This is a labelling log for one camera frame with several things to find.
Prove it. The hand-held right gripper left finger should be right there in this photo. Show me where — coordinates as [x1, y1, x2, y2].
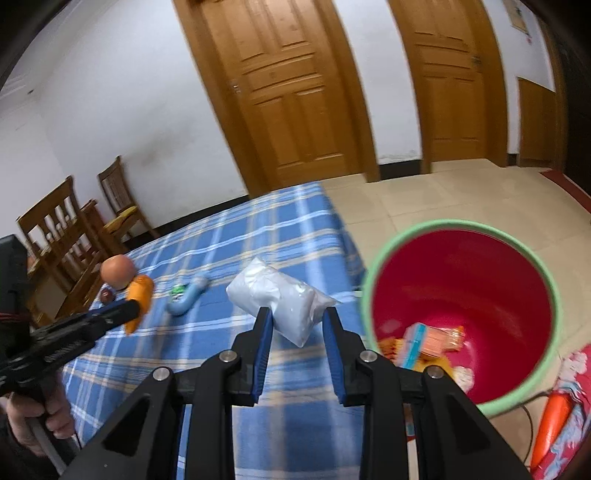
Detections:
[60, 307, 274, 480]

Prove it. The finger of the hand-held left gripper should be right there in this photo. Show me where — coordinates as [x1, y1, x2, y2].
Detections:
[81, 299, 142, 334]

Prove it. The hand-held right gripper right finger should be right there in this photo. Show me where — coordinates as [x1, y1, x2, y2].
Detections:
[322, 308, 532, 480]

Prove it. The orange fruit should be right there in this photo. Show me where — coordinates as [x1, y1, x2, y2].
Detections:
[124, 274, 154, 334]

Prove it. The yellow foam fruit net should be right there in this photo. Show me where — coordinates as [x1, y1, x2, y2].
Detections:
[379, 337, 407, 365]
[416, 356, 455, 377]

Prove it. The white plastic bag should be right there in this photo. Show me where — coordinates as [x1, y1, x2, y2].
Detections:
[226, 256, 345, 347]

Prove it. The white teal medicine box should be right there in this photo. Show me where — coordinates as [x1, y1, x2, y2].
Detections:
[402, 323, 465, 370]

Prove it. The red basin green rim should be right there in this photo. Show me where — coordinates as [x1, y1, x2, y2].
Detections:
[361, 218, 565, 418]

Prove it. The person's left hand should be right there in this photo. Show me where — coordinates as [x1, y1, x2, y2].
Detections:
[8, 383, 77, 459]

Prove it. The round brown fruit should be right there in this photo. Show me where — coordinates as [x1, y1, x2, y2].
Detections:
[100, 255, 137, 291]

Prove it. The blue plaid tablecloth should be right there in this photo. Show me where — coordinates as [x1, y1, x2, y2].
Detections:
[60, 181, 370, 480]

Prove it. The wooden chair yellow cushion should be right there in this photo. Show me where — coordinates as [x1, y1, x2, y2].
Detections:
[97, 155, 160, 241]

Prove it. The small wooden cabinet door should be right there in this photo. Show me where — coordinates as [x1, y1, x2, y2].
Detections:
[516, 76, 557, 168]

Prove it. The white cable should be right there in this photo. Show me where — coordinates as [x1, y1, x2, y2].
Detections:
[28, 414, 69, 477]

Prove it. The wall electrical panel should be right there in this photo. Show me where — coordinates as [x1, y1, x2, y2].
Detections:
[503, 0, 532, 33]

